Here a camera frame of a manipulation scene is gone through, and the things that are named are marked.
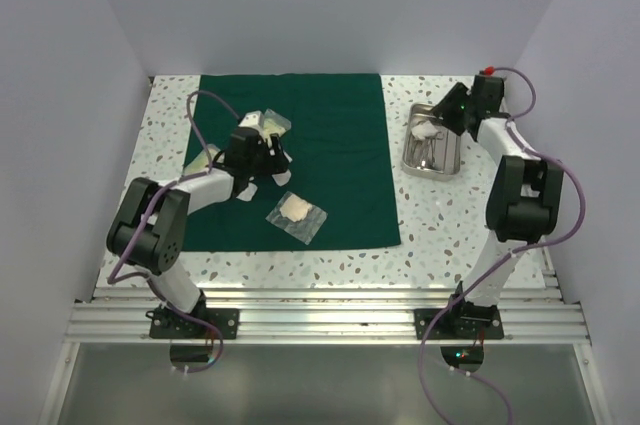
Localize suture packet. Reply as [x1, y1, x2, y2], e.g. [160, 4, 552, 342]
[267, 133, 292, 187]
[236, 182, 258, 202]

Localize white gauze pad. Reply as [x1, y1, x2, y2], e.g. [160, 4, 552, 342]
[411, 119, 440, 141]

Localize steel forceps scissors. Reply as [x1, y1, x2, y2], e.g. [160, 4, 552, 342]
[431, 138, 442, 168]

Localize straight steel tweezers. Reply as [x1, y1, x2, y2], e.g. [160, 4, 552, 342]
[409, 139, 434, 169]

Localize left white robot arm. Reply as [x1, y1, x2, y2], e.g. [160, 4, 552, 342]
[106, 126, 290, 338]

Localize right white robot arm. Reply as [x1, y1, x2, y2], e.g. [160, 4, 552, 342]
[433, 68, 564, 338]

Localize dark green surgical cloth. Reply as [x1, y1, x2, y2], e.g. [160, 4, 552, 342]
[183, 74, 401, 252]

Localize far glove packet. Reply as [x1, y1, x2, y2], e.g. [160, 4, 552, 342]
[263, 109, 291, 137]

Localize glove packet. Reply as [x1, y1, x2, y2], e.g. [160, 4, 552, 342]
[263, 109, 291, 137]
[182, 144, 219, 176]

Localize stainless steel tray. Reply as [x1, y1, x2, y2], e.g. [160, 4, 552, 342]
[401, 103, 461, 181]

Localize near glove packet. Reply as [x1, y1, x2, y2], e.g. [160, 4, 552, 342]
[182, 144, 219, 176]

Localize bagged cotton pad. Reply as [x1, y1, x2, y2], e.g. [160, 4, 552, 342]
[266, 192, 327, 245]

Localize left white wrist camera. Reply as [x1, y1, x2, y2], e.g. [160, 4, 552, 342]
[239, 110, 264, 135]

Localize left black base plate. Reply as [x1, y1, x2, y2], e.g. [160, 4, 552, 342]
[145, 307, 240, 340]

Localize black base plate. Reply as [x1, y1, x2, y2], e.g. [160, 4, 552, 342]
[427, 310, 505, 371]
[145, 307, 240, 340]

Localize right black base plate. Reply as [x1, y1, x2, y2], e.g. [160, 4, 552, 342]
[427, 310, 505, 371]

